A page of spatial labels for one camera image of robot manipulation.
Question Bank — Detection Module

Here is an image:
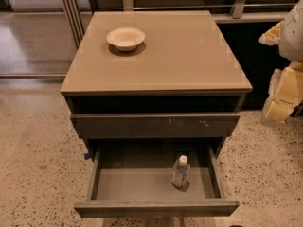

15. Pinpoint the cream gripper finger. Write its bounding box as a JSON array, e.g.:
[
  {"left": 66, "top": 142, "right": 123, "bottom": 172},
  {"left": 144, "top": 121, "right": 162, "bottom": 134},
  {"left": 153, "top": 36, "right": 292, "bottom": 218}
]
[
  {"left": 258, "top": 21, "right": 283, "bottom": 46},
  {"left": 264, "top": 61, "right": 303, "bottom": 122}
]

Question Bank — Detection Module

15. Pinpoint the clear plastic water bottle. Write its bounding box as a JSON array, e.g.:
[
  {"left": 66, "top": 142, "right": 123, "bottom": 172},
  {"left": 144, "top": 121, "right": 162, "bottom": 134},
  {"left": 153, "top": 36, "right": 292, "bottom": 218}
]
[{"left": 171, "top": 155, "right": 190, "bottom": 188}]

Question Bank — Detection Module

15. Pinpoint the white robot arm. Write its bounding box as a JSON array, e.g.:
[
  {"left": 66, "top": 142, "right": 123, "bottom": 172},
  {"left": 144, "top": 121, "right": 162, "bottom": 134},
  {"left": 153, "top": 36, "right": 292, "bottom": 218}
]
[{"left": 259, "top": 0, "right": 303, "bottom": 127}]

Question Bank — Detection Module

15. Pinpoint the grey drawer cabinet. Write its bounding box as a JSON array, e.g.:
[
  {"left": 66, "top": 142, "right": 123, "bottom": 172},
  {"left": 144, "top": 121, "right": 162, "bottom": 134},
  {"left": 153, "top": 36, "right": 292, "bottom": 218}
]
[{"left": 60, "top": 10, "right": 254, "bottom": 227}]

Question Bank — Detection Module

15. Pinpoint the open middle drawer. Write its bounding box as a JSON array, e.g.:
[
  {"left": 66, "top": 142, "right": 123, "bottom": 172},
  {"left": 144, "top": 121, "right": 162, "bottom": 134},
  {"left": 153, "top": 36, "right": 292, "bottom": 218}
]
[{"left": 75, "top": 144, "right": 239, "bottom": 218}]

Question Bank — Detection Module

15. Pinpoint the closed top drawer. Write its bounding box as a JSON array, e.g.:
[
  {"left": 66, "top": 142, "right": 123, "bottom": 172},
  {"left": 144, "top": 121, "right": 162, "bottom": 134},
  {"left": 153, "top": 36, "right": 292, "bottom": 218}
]
[{"left": 70, "top": 113, "right": 240, "bottom": 139}]

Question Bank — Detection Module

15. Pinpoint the white ceramic bowl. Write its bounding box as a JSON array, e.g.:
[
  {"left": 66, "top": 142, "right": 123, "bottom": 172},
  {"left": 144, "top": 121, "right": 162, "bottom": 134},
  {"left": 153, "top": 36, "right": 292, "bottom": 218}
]
[{"left": 106, "top": 27, "right": 146, "bottom": 52}]

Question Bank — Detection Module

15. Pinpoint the blue tape piece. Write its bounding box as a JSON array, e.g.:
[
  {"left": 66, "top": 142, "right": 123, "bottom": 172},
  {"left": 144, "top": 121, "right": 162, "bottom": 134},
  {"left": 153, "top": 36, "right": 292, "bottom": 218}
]
[{"left": 83, "top": 153, "right": 91, "bottom": 160}]

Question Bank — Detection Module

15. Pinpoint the metal frame rail left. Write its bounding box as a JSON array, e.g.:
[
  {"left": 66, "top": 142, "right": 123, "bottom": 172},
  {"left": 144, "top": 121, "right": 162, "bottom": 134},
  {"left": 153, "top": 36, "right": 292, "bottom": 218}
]
[{"left": 62, "top": 0, "right": 84, "bottom": 47}]

